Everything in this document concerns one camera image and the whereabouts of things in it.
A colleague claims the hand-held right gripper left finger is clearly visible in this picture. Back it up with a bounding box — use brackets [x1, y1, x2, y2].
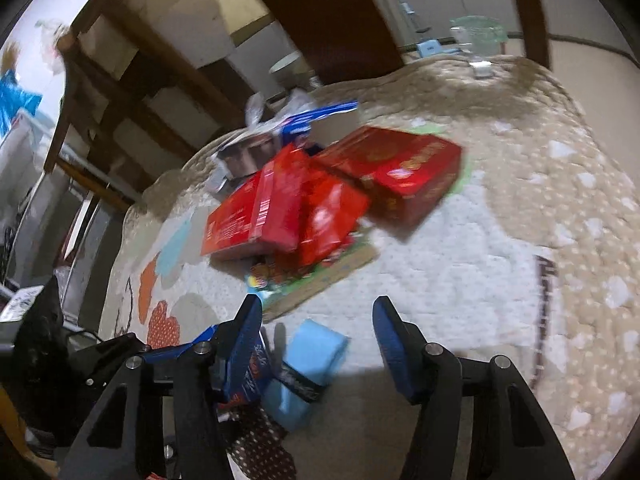
[60, 294, 264, 480]

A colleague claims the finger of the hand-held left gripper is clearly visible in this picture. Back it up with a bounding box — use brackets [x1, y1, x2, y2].
[142, 325, 218, 363]

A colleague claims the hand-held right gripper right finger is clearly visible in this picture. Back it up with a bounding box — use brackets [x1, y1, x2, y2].
[372, 296, 576, 480]

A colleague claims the dark blue snack packet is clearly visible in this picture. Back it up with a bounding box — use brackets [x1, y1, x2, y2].
[220, 329, 276, 406]

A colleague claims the light blue packet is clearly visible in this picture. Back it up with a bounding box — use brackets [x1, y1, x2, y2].
[262, 319, 350, 433]

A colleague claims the colourful cardboard box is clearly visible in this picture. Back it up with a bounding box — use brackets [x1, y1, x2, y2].
[245, 230, 378, 323]

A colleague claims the narrow red box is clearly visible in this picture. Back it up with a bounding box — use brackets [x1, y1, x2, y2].
[250, 144, 313, 253]

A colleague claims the red snack packet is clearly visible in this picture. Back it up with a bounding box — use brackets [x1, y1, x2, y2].
[300, 170, 371, 266]

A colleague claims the large red box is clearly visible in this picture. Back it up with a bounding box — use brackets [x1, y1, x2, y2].
[315, 126, 463, 228]

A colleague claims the blue and silver box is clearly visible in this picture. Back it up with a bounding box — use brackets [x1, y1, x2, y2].
[280, 100, 361, 147]

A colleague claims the printed quilted blanket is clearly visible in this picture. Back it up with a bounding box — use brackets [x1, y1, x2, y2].
[97, 55, 636, 480]

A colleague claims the clear plastic wrap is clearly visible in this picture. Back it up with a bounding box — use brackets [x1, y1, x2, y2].
[245, 87, 311, 126]

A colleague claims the blue plastic bag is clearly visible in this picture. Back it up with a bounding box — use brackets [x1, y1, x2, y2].
[0, 70, 43, 136]

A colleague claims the white bowl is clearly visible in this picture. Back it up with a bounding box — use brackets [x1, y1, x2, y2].
[269, 52, 307, 86]

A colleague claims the dark floor cable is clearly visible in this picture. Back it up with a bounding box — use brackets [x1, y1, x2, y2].
[547, 32, 640, 63]

